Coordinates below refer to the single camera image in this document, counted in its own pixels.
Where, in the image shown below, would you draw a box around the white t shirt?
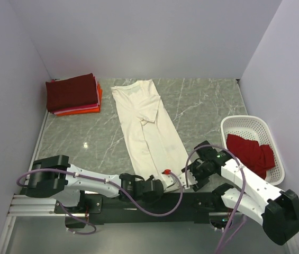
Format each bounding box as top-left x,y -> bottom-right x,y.
111,80 -> 188,179

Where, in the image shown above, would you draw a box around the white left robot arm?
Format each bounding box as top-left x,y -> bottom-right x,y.
25,155 -> 164,213

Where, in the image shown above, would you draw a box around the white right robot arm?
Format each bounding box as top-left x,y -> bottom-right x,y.
182,141 -> 299,246

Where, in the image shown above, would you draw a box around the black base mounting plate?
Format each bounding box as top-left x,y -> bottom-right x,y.
66,184 -> 240,225

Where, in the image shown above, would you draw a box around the red t shirt in basket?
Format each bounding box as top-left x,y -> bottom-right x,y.
226,134 -> 275,179

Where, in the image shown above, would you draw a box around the white perforated plastic basket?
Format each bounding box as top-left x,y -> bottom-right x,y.
220,115 -> 285,186

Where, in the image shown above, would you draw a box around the pink folded shirt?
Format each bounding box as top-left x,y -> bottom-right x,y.
52,80 -> 102,115

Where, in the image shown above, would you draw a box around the orange folded shirt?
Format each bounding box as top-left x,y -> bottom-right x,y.
59,82 -> 104,116

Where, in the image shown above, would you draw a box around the lilac folded shirt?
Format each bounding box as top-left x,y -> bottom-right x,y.
53,76 -> 102,116

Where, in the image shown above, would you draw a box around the dark red folded shirt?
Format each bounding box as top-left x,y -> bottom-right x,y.
46,73 -> 99,112

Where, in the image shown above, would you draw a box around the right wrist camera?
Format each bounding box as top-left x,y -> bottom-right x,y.
178,170 -> 197,190

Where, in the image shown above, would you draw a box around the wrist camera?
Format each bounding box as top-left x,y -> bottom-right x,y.
159,169 -> 179,192
178,170 -> 197,190

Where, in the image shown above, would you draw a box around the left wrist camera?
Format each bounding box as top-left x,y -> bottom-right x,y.
159,169 -> 179,192

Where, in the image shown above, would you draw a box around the aluminium rail frame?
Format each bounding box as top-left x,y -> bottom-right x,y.
0,111 -> 299,254

